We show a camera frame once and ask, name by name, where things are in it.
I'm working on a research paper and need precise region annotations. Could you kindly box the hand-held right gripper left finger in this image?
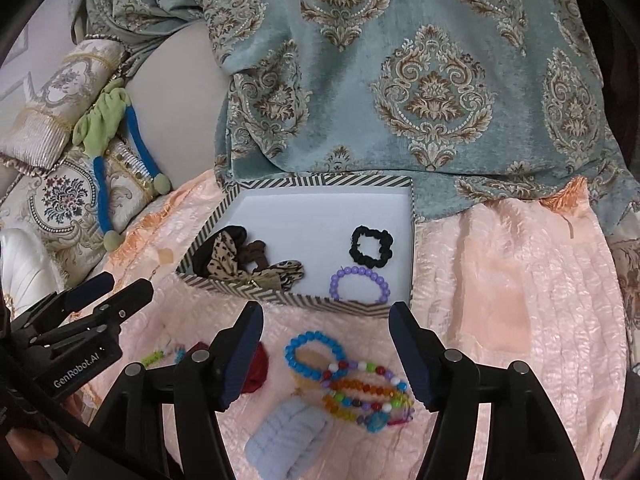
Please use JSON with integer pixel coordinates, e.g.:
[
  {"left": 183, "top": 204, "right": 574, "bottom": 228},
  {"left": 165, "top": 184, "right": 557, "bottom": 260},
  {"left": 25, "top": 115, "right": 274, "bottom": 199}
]
[{"left": 86, "top": 301, "right": 266, "bottom": 480}]

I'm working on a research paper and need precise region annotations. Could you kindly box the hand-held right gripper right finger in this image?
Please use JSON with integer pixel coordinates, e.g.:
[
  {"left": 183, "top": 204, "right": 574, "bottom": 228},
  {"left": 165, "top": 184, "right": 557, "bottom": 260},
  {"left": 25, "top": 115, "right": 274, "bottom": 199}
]
[{"left": 389, "top": 301, "right": 587, "bottom": 480}]

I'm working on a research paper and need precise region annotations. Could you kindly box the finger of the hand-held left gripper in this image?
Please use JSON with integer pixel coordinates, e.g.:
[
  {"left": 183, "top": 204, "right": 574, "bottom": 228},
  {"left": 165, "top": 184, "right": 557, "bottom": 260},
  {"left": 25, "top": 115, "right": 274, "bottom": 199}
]
[
  {"left": 12, "top": 272, "right": 116, "bottom": 332},
  {"left": 31, "top": 279, "right": 154, "bottom": 348}
]

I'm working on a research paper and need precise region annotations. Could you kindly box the blue bead bracelet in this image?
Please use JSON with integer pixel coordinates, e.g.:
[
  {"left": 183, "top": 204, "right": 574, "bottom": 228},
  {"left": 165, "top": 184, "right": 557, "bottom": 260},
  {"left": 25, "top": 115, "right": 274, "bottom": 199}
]
[{"left": 284, "top": 330, "right": 349, "bottom": 379}]

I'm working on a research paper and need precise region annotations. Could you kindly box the striped cardboard box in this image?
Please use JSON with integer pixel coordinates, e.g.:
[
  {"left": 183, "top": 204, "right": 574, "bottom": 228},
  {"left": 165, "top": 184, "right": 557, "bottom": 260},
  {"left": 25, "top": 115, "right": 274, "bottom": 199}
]
[{"left": 175, "top": 172, "right": 417, "bottom": 317}]

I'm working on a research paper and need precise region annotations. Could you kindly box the person's left hand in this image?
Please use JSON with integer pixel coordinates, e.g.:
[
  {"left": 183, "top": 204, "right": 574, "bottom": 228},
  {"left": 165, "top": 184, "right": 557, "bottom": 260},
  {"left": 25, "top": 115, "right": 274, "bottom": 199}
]
[{"left": 5, "top": 427, "right": 59, "bottom": 464}]

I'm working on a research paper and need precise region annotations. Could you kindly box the red scrunchie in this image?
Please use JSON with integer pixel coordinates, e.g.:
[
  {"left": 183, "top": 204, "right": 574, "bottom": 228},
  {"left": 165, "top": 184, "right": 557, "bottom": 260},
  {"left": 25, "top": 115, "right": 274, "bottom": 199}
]
[{"left": 187, "top": 340, "right": 271, "bottom": 395}]

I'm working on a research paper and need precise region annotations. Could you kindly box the white quilted cushion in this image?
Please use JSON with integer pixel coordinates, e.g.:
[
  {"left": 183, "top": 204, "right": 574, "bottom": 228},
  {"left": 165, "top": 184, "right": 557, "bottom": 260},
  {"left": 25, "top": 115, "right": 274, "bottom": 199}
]
[{"left": 0, "top": 227, "right": 67, "bottom": 312}]

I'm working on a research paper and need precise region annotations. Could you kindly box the floral embroidered cream pillow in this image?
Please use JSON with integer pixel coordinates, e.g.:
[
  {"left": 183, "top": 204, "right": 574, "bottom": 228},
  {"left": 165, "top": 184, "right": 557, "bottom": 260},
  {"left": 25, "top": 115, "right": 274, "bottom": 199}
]
[{"left": 0, "top": 137, "right": 174, "bottom": 282}]

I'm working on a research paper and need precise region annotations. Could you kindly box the light blue scrunchie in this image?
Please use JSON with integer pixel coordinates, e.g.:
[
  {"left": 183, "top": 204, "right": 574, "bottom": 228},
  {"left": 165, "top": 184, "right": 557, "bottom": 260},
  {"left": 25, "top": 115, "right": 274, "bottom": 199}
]
[{"left": 243, "top": 396, "right": 335, "bottom": 480}]

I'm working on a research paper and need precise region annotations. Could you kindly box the leopard print hair bow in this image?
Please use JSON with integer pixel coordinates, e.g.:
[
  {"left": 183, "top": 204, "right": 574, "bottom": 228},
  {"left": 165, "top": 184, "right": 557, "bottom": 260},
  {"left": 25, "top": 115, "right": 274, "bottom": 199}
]
[{"left": 191, "top": 226, "right": 306, "bottom": 292}]

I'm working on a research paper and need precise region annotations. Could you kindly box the brown scrunchie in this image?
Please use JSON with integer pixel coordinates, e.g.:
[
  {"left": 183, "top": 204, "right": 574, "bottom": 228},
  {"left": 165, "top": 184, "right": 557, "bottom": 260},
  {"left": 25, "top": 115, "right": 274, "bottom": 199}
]
[{"left": 242, "top": 240, "right": 274, "bottom": 267}]

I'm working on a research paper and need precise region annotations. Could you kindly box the pink quilted bedspread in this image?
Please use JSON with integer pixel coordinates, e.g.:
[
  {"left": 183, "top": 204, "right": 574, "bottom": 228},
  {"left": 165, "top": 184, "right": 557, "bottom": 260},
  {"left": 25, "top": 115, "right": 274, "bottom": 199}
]
[{"left": 80, "top": 167, "right": 632, "bottom": 480}]

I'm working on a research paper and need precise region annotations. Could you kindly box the black scrunchie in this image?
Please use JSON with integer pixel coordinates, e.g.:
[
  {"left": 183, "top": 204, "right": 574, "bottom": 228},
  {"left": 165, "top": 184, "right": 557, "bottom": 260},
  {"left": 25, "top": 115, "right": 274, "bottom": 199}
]
[{"left": 349, "top": 226, "right": 394, "bottom": 265}]

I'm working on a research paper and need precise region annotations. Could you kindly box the green and blue plush toy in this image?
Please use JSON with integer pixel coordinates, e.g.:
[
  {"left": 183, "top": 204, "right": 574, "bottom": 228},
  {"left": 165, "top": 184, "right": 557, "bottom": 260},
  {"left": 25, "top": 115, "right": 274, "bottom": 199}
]
[{"left": 72, "top": 79, "right": 174, "bottom": 252}]

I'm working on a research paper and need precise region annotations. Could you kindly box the beige plain cushion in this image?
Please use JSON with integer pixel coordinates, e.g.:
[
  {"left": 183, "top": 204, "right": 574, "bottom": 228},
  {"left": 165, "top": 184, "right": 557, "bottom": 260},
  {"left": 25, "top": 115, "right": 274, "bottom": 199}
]
[{"left": 122, "top": 24, "right": 237, "bottom": 192}]

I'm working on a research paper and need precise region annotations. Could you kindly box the rolled embroidered cream pillow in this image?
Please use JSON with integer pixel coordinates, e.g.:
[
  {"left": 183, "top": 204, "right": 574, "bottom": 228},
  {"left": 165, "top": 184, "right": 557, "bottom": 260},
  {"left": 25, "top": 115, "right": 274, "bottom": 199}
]
[{"left": 0, "top": 37, "right": 129, "bottom": 172}]

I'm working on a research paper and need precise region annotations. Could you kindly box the teal damask blanket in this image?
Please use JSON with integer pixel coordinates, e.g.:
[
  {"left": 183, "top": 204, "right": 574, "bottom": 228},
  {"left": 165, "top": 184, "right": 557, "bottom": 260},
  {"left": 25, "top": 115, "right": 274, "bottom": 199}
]
[{"left": 82, "top": 0, "right": 640, "bottom": 242}]

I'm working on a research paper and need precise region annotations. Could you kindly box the mixed colour bead bracelet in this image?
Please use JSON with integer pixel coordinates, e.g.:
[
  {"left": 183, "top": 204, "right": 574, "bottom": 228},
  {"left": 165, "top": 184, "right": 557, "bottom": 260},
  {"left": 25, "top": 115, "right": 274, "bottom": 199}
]
[{"left": 320, "top": 358, "right": 410, "bottom": 397}]

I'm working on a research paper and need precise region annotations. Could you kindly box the orange bead bracelet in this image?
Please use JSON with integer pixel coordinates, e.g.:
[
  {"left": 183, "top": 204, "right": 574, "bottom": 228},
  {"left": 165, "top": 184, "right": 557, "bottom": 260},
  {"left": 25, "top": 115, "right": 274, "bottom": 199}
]
[{"left": 326, "top": 377, "right": 398, "bottom": 401}]

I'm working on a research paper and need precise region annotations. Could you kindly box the green bead bracelet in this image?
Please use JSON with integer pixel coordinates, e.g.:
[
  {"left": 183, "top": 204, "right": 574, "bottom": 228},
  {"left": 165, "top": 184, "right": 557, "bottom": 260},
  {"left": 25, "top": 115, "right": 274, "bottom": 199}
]
[{"left": 140, "top": 344, "right": 189, "bottom": 369}]

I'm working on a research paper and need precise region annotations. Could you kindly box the rainbow bracelet with turquoise charm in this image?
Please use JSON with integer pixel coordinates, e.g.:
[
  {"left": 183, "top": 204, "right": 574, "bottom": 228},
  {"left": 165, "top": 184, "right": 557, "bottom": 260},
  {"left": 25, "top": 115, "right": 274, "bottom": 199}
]
[{"left": 321, "top": 392, "right": 417, "bottom": 434}]

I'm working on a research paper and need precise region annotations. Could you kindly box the purple bead bracelet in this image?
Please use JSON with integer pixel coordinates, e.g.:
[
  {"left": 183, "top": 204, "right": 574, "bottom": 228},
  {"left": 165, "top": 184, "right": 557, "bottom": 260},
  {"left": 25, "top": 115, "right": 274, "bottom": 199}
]
[{"left": 328, "top": 266, "right": 391, "bottom": 305}]

